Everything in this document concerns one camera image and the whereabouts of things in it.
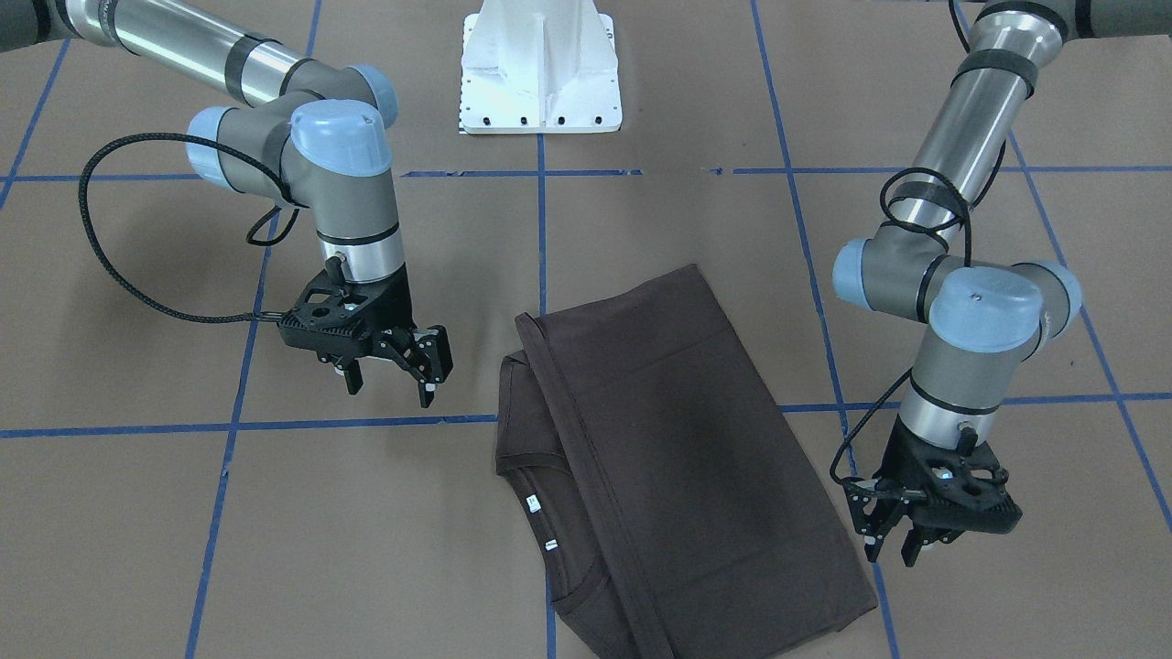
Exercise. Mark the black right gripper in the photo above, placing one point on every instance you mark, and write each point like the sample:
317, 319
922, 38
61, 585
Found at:
392, 303

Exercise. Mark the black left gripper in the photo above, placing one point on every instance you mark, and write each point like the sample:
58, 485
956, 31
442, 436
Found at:
908, 459

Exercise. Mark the dark brown t-shirt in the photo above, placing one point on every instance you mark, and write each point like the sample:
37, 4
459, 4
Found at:
676, 513

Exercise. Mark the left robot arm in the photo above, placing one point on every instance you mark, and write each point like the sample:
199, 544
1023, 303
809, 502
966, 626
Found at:
981, 320

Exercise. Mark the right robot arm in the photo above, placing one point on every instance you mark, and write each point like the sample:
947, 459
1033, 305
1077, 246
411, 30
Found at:
308, 137

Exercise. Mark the white camera stand base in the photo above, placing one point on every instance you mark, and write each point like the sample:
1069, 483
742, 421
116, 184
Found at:
539, 67

